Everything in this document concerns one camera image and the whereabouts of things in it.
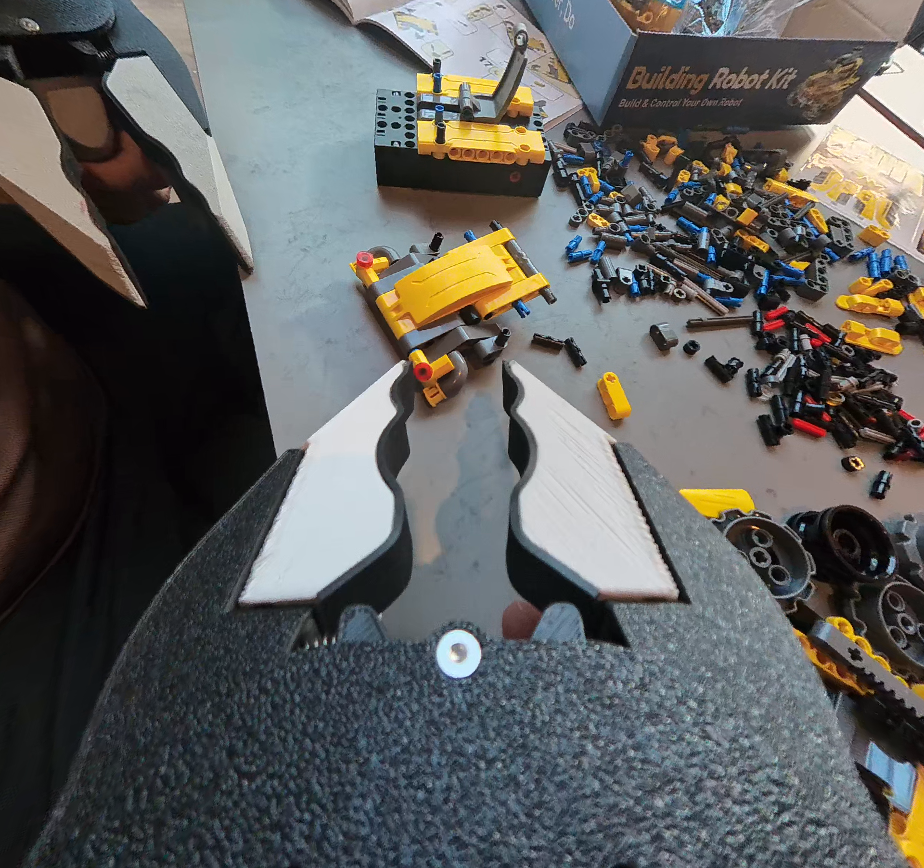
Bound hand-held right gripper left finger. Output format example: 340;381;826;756
237;360;414;616

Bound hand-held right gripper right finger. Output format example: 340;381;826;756
501;360;681;612

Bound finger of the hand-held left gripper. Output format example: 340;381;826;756
104;58;255;274
0;77;150;309

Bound grey desk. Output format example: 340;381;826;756
172;0;924;811

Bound small yellow connector piece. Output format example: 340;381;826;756
596;371;632;422

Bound yellow curved panel piece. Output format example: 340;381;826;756
679;489;757;520

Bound cluster of toy wheels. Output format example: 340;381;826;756
711;503;924;674

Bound person's dark trousers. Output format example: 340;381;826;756
0;211;279;868

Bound yellow and grey car assembly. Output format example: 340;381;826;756
350;227;558;408

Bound pile of black red pins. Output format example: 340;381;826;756
744;305;924;465

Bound black block with yellow panels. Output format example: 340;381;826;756
374;22;553;199

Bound pile of mixed building pieces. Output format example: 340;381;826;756
549;120;924;327

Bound instruction booklet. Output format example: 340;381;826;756
231;0;582;129

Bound grey toothed rack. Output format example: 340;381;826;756
807;619;924;728

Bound yellow curved liftarm piece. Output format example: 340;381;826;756
836;293;907;318
841;319;905;356

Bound yellow sticker sheet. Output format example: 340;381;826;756
790;124;924;262

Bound blue kit box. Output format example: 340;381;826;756
494;0;899;129

